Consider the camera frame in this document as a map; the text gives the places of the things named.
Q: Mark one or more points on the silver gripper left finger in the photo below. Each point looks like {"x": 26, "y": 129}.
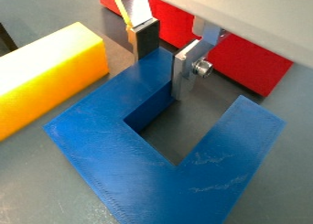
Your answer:
{"x": 141, "y": 26}

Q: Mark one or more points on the blue U-shaped block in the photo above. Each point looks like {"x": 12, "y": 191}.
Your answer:
{"x": 141, "y": 187}

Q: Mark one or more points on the yellow long bar block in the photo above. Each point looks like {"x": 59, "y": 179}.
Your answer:
{"x": 42, "y": 73}

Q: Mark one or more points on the black fixture holder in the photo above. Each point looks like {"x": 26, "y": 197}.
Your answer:
{"x": 5, "y": 37}

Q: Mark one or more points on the red base block with recesses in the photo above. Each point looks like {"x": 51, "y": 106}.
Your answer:
{"x": 242, "y": 61}

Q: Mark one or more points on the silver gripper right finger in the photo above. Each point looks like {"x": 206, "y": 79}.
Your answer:
{"x": 190, "y": 63}

